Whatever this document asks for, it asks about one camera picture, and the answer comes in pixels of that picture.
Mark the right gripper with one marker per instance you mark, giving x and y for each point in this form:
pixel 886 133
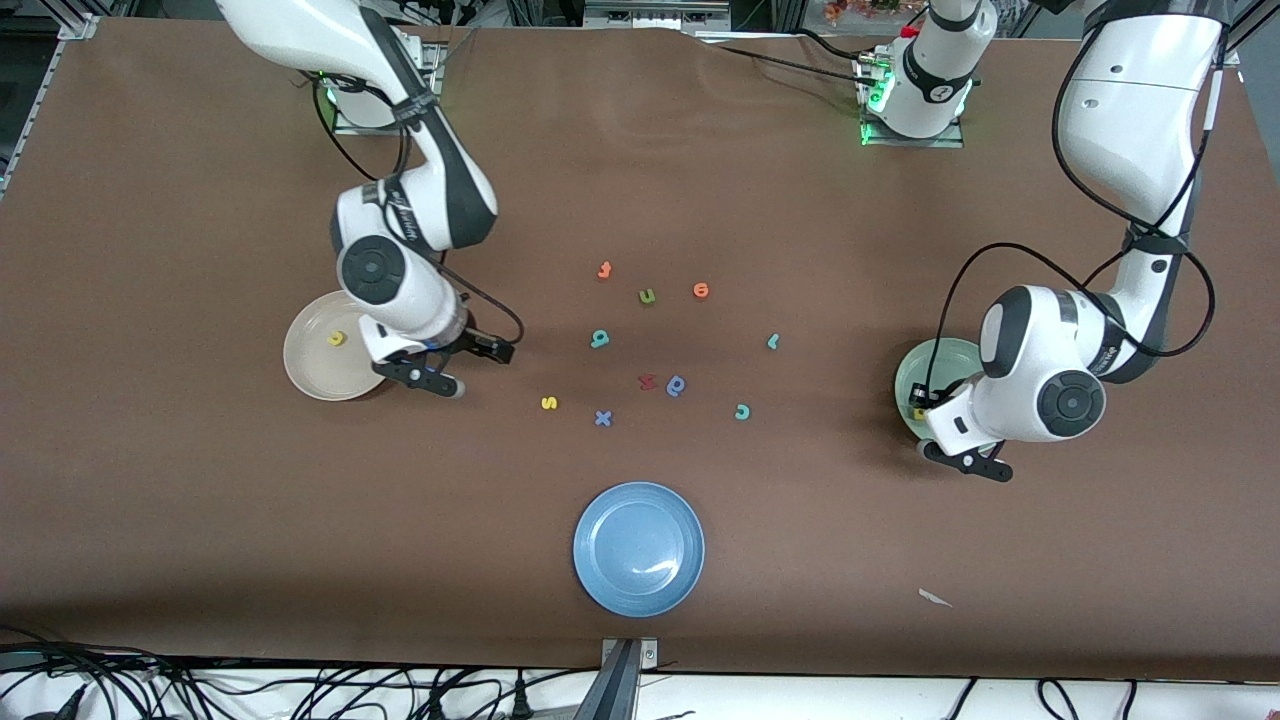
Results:
pixel 476 343

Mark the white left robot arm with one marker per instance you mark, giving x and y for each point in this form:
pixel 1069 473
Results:
pixel 1130 100

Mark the aluminium frame rail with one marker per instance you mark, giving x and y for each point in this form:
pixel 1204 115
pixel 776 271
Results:
pixel 40 100
pixel 1250 30

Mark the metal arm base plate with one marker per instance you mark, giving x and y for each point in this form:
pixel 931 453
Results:
pixel 345 125
pixel 945 141

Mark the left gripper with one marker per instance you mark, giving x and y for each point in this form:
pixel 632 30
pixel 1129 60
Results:
pixel 932 397

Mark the small white paper scrap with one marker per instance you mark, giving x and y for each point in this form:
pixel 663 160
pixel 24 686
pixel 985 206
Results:
pixel 934 598

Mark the blue foam letter a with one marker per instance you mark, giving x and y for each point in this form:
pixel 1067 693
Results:
pixel 676 386

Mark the orange artificial flowers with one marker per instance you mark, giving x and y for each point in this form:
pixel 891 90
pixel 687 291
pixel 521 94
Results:
pixel 860 10

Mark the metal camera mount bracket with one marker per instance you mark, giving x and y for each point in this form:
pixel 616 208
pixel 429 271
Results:
pixel 625 660

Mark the beige brown round plate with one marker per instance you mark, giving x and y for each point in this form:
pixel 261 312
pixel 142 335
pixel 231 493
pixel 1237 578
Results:
pixel 320 372

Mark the brown table cover sheet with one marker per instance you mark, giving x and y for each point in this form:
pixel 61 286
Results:
pixel 200 500

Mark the blue round plate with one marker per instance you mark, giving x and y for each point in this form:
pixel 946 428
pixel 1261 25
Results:
pixel 638 549

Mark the light green round plate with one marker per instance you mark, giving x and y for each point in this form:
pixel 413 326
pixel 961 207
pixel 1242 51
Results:
pixel 930 365

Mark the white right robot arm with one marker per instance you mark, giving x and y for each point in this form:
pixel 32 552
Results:
pixel 400 290

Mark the aluminium frame profile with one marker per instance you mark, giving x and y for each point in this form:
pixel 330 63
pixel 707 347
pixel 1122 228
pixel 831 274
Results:
pixel 655 12

